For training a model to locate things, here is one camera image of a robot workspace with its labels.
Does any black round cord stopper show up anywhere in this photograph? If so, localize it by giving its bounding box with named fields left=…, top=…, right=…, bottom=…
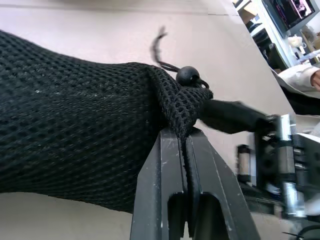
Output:
left=175, top=66, right=201, bottom=88

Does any dark computer monitor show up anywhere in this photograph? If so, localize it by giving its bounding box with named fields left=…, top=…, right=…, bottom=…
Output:
left=261, top=0, right=320, bottom=39

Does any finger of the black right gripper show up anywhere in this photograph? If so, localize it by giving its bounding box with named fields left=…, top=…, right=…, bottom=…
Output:
left=199, top=99, right=275, bottom=136

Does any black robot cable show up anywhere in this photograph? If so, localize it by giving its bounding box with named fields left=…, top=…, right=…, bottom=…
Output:
left=287, top=224, right=320, bottom=240

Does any black mesh drawstring pouch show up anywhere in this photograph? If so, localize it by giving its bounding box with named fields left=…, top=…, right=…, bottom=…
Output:
left=0, top=24, right=215, bottom=215

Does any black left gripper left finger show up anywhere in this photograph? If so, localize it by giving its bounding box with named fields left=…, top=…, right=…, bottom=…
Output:
left=129, top=129, right=189, bottom=240

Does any person's bare hand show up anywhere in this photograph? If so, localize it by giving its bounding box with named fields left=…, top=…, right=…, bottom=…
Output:
left=309, top=67, right=320, bottom=90

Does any white storage shelf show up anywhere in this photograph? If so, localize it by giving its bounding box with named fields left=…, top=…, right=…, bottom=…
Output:
left=231, top=0, right=292, bottom=70

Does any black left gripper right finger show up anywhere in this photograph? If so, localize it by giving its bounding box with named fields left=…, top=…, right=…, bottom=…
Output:
left=186, top=128, right=261, bottom=240

